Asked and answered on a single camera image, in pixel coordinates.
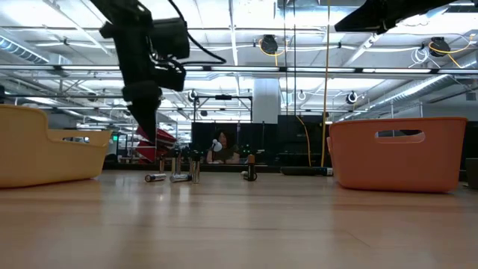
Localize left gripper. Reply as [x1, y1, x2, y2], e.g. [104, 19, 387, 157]
[99, 20, 187, 145]

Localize red tilted shelf cart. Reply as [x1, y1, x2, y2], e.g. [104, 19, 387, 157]
[135, 126, 177, 164]

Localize person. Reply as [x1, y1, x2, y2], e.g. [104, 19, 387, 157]
[206, 129, 242, 164]

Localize yellow plastic bin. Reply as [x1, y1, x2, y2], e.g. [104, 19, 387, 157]
[0, 104, 112, 189]

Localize black partition panels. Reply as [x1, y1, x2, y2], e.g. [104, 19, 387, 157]
[190, 114, 329, 167]

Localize black remote control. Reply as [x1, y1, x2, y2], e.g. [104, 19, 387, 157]
[279, 166, 334, 177]

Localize orange plastic bin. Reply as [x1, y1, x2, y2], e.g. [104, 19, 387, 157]
[327, 117, 468, 194]

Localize dark gray box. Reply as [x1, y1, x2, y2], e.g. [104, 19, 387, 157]
[465, 157, 478, 190]

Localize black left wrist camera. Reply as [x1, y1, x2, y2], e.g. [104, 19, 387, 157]
[151, 17, 190, 60]

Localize black metal gantry frame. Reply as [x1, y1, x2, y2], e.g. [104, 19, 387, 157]
[192, 95, 254, 124]

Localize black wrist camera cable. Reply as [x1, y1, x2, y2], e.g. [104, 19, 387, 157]
[167, 0, 227, 65]

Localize yellow cord with plug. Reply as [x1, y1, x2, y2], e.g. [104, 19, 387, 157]
[296, 114, 312, 167]

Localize yellow hanging cable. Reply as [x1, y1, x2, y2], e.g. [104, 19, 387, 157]
[320, 0, 332, 168]

